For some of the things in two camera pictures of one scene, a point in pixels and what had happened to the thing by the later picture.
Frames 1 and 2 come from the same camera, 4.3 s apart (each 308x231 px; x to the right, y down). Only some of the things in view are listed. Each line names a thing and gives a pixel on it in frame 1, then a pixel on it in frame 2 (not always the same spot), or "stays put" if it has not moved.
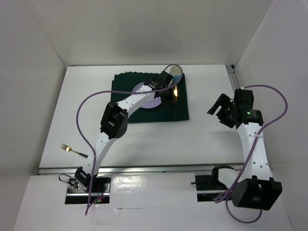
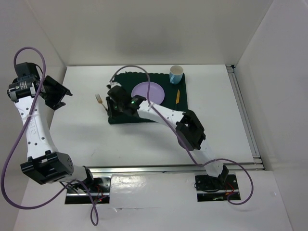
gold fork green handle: x=69 y=149 to x=100 y=100
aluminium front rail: x=133 y=170 stays put
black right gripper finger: x=224 y=99 to x=109 y=107
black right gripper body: x=225 y=114 to x=117 y=109
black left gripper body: x=167 y=96 to x=44 y=85
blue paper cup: x=175 y=71 stays put
